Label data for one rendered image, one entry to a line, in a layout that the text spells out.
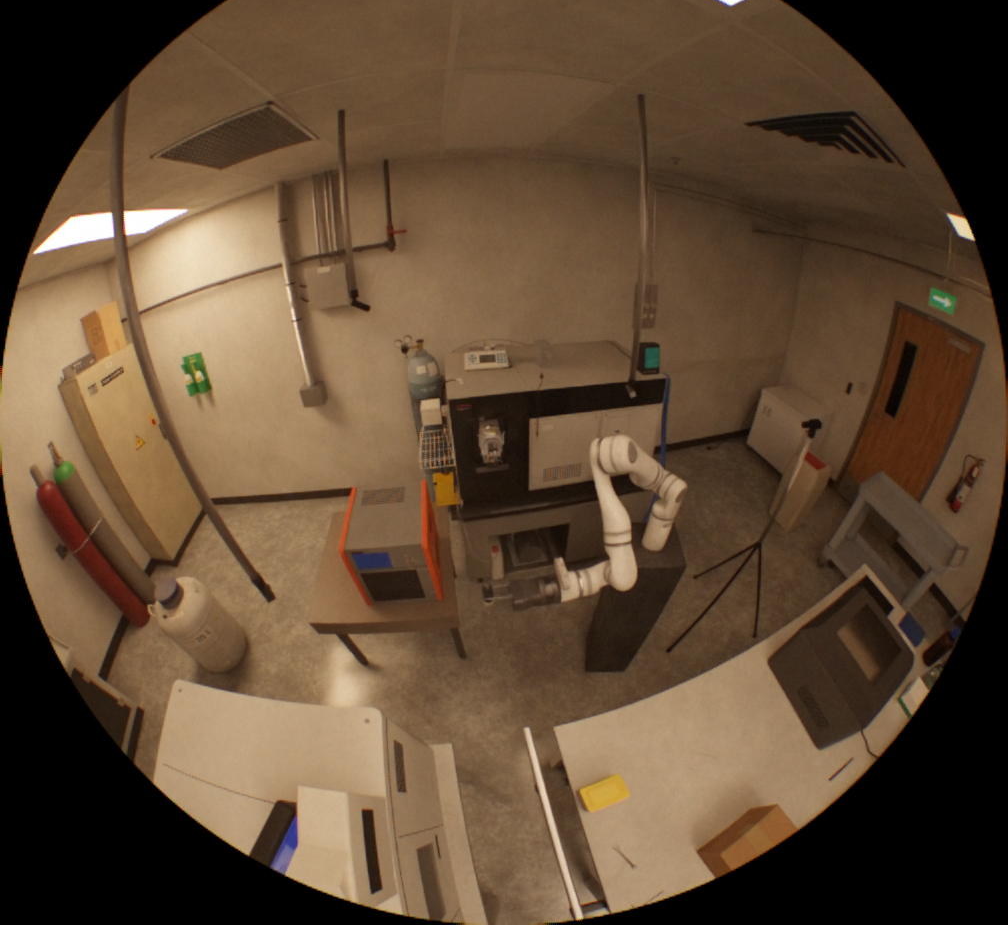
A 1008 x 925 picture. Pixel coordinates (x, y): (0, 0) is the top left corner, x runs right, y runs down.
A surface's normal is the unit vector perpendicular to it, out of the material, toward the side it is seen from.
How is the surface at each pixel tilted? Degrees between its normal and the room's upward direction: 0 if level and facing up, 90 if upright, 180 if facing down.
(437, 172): 90
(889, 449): 90
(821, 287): 90
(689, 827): 0
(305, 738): 0
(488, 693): 0
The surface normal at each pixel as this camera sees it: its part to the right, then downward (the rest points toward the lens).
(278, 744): -0.04, -0.87
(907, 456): -0.98, 0.11
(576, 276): 0.18, 0.48
